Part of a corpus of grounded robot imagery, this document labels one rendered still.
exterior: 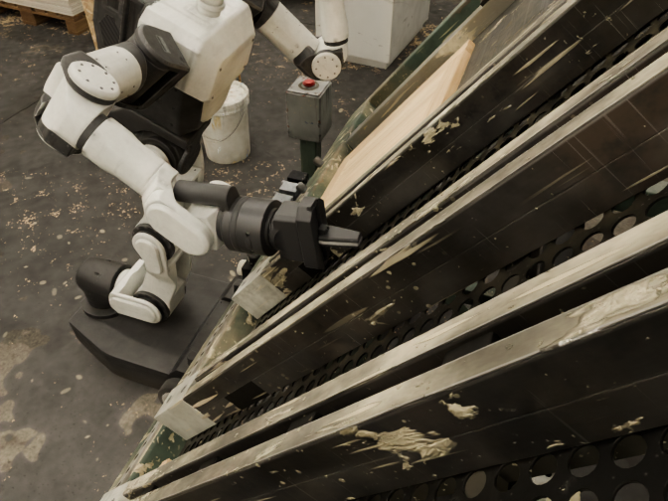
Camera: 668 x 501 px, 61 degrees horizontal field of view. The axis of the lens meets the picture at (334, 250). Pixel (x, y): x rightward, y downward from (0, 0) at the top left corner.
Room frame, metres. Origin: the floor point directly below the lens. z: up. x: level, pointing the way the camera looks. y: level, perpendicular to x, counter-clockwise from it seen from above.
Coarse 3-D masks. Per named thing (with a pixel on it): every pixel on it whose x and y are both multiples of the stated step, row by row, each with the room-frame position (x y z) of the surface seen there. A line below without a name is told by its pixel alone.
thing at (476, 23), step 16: (496, 0) 1.31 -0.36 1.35; (512, 0) 1.29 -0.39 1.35; (480, 16) 1.32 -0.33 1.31; (496, 16) 1.30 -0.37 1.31; (464, 32) 1.33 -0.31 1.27; (480, 32) 1.31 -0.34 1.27; (448, 48) 1.34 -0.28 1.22; (432, 64) 1.35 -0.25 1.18; (416, 80) 1.36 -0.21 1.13; (400, 96) 1.37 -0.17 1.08; (384, 112) 1.39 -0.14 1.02; (368, 128) 1.40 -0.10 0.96; (352, 144) 1.42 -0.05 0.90
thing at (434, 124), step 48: (576, 0) 0.63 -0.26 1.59; (624, 0) 0.61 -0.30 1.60; (528, 48) 0.64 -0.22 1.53; (576, 48) 0.62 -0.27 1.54; (480, 96) 0.65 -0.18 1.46; (528, 96) 0.63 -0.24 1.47; (432, 144) 0.67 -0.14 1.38; (480, 144) 0.65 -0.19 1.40; (384, 192) 0.69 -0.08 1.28; (240, 288) 0.80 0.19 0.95; (288, 288) 0.75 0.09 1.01
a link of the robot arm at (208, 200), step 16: (176, 192) 0.70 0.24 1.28; (192, 192) 0.69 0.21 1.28; (208, 192) 0.68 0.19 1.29; (224, 192) 0.68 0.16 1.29; (192, 208) 0.69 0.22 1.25; (208, 208) 0.69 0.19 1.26; (224, 208) 0.67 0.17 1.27; (240, 208) 0.67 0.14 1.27; (208, 224) 0.66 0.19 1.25; (224, 224) 0.65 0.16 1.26; (224, 240) 0.64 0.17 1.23
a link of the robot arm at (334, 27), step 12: (336, 0) 1.46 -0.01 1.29; (324, 12) 1.46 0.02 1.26; (336, 12) 1.45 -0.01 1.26; (324, 24) 1.46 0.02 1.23; (336, 24) 1.45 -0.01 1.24; (324, 36) 1.46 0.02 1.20; (336, 36) 1.45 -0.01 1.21; (348, 36) 1.47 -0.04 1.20; (324, 48) 1.45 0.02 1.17; (336, 48) 1.45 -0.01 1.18
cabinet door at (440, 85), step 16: (464, 48) 1.22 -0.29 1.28; (448, 64) 1.22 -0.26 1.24; (464, 64) 1.15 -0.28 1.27; (432, 80) 1.22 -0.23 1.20; (448, 80) 1.08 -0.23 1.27; (416, 96) 1.23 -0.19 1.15; (432, 96) 1.07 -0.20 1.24; (448, 96) 1.00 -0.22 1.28; (400, 112) 1.24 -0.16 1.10; (416, 112) 1.10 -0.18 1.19; (384, 128) 1.25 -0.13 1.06; (400, 128) 1.10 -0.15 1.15; (368, 144) 1.25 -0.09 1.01; (384, 144) 1.10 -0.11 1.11; (352, 160) 1.25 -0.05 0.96; (368, 160) 1.09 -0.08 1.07; (336, 176) 1.24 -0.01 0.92; (352, 176) 1.09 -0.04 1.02; (336, 192) 1.09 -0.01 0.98
